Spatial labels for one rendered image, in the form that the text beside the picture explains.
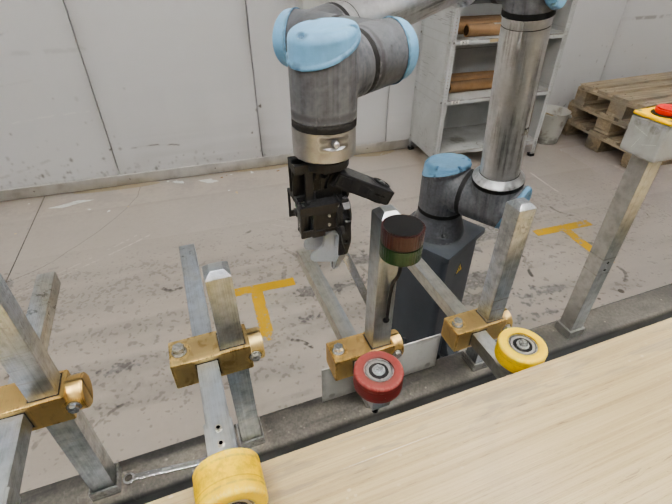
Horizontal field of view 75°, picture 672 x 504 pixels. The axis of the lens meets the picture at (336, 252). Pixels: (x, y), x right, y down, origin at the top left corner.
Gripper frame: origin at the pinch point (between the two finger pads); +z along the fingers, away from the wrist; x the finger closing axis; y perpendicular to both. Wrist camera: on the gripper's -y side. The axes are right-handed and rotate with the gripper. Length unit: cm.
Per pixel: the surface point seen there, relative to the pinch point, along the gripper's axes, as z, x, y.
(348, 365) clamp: 15.2, 10.4, 1.9
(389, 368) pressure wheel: 10.2, 16.9, -2.4
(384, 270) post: -4.0, 9.6, -4.0
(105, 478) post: 26, 10, 44
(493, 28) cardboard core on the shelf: 6, -201, -184
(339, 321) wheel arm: 14.6, 0.4, -0.2
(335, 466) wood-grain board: 10.6, 28.4, 11.1
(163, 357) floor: 101, -84, 47
